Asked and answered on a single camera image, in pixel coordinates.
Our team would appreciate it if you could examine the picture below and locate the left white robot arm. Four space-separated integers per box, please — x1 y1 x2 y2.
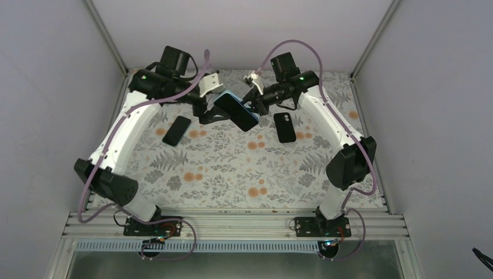
74 46 215 235

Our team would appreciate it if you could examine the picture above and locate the phone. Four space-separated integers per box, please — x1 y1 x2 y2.
162 116 191 146
213 90 259 132

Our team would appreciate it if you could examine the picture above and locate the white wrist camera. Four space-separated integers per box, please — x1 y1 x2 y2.
242 70 265 95
198 72 226 98

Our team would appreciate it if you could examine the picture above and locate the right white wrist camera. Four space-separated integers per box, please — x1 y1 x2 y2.
242 70 265 95

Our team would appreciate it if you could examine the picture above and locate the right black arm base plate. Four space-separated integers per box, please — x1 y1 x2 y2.
294 216 352 238

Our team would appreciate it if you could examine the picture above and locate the light blue slotted cable duct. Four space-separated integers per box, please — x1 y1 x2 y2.
74 239 319 253

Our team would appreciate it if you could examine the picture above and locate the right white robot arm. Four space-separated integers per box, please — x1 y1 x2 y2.
242 52 377 237

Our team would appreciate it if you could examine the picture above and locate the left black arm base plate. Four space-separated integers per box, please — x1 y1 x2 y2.
123 218 183 238

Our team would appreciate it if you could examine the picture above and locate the aluminium front rail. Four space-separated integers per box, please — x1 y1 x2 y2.
62 209 410 240

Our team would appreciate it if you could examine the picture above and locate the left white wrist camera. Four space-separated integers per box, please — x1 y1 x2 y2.
198 72 226 98

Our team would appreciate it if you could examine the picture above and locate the black object at right edge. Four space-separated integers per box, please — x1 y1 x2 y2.
472 248 493 271

